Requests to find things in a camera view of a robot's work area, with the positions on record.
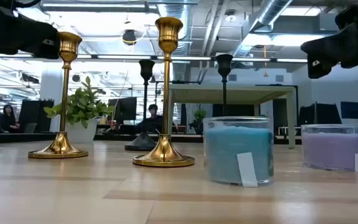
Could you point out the small dark potted plant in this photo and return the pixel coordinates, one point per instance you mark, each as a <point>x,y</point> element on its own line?
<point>199,116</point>

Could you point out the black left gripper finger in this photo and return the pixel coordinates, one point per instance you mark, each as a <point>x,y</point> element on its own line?
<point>39,40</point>

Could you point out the black candlestick holder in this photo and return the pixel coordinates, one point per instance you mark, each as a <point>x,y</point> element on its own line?
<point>144,140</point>
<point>224,67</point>

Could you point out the person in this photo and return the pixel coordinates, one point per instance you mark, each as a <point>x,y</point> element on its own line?
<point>8,119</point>
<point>152,121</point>

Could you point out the black angled panel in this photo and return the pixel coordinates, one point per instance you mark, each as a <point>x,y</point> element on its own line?
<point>322,115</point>

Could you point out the blue wall screen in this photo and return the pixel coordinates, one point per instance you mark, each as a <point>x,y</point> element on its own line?
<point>351,109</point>

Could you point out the gold candlestick holder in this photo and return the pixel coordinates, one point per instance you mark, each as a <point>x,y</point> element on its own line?
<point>62,146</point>
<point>166,149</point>

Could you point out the blue candle in glass jar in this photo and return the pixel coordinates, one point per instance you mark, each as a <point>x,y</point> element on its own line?
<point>228,149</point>

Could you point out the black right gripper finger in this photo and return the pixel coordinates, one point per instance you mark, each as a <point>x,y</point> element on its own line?
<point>331,51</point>

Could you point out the green plant in white pot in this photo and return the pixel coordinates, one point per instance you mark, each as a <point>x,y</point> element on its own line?
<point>81,109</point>

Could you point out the black partition panel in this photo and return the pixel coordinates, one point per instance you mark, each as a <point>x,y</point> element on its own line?
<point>36,115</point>

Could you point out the purple candle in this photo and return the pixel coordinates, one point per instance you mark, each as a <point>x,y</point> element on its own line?
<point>331,149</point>

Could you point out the black computer monitor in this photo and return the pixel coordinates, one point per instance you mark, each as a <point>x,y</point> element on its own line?
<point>126,109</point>

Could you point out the silver ventilation duct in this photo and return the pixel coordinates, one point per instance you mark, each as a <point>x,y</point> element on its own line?
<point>179,18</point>

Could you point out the green perforated metal shelf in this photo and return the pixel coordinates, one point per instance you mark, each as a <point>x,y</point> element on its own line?
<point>244,93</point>

